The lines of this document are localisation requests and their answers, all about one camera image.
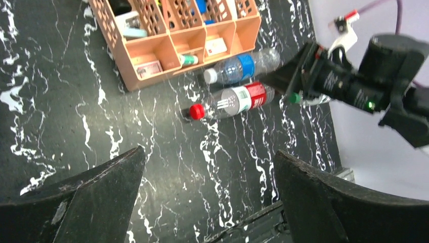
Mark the clear bottle red cap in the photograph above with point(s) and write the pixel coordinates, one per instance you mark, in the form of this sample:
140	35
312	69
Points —
232	101

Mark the small white card box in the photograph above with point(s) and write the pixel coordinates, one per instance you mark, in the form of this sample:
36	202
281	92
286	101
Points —
215	46

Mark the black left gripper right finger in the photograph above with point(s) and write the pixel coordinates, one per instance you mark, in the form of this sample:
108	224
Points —
321	207

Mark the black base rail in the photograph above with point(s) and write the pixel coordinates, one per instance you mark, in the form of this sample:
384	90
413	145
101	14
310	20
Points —
267	225

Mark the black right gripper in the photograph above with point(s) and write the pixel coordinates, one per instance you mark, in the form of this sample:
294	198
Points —
313	72

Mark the clear bottle blue label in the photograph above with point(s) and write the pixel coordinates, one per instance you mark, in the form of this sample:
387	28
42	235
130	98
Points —
242	67

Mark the small green white tube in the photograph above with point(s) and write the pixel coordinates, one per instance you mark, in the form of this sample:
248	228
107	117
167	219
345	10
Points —
187	59

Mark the small white eraser box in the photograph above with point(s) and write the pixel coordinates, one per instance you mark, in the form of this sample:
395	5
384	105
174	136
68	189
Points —
149	69

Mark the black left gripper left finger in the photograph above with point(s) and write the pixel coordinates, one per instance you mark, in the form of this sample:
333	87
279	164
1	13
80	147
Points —
93	206

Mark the clear bottle green cap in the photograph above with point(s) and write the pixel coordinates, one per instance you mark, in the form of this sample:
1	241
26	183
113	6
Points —
298	98

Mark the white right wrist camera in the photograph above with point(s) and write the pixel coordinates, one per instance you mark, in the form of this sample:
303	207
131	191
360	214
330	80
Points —
345	35

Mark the peach plastic desk organizer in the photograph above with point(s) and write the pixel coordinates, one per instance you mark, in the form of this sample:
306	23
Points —
174	28

